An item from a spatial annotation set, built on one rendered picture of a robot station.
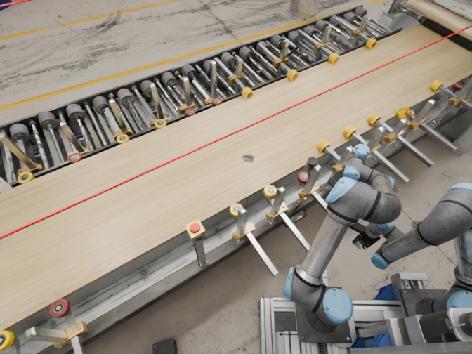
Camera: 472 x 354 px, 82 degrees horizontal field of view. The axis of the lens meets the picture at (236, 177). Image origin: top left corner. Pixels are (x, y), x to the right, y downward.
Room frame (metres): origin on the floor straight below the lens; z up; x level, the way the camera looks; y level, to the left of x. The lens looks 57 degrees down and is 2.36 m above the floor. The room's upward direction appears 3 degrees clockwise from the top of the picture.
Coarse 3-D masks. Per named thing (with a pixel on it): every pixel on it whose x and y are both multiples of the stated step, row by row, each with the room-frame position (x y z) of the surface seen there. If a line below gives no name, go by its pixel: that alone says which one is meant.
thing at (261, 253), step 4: (232, 216) 0.73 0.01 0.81; (236, 220) 0.70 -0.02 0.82; (248, 236) 0.60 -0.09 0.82; (252, 236) 0.60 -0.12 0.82; (252, 240) 0.57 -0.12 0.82; (252, 244) 0.55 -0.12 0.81; (256, 244) 0.55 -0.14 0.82; (256, 248) 0.53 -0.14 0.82; (260, 248) 0.53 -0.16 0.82; (260, 252) 0.51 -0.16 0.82; (264, 252) 0.51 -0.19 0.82; (260, 256) 0.49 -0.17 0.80; (264, 256) 0.48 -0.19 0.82; (264, 260) 0.46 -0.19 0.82; (268, 260) 0.46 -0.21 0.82; (268, 264) 0.44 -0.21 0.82; (272, 264) 0.44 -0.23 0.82; (268, 268) 0.42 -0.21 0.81; (272, 268) 0.42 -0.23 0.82; (272, 272) 0.40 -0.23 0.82; (276, 272) 0.40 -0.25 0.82
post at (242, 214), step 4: (240, 212) 0.61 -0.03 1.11; (244, 212) 0.61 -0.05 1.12; (240, 216) 0.60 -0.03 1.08; (244, 216) 0.60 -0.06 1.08; (240, 220) 0.60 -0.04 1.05; (244, 220) 0.60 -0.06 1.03; (240, 224) 0.59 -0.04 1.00; (244, 224) 0.61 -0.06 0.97; (240, 228) 0.59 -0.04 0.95; (244, 228) 0.61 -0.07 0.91; (240, 232) 0.59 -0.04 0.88; (240, 240) 0.60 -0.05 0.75
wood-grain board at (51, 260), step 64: (320, 64) 2.21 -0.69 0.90; (448, 64) 2.32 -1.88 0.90; (192, 128) 1.36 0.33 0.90; (256, 128) 1.39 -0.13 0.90; (320, 128) 1.43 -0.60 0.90; (64, 192) 0.77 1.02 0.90; (128, 192) 0.80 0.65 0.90; (192, 192) 0.83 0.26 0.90; (256, 192) 0.86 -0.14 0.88; (0, 256) 0.38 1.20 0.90; (64, 256) 0.40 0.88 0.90; (128, 256) 0.42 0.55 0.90; (0, 320) 0.09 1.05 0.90
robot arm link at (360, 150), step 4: (360, 144) 0.90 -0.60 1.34; (356, 148) 0.88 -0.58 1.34; (360, 148) 0.87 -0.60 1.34; (364, 148) 0.88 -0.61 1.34; (368, 148) 0.88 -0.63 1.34; (352, 152) 0.88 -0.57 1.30; (356, 152) 0.86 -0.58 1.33; (360, 152) 0.85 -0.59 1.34; (364, 152) 0.85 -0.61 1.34; (368, 152) 0.85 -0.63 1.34; (352, 156) 0.85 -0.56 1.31; (356, 156) 0.84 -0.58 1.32; (360, 156) 0.84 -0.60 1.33; (364, 156) 0.84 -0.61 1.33; (364, 160) 0.83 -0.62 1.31
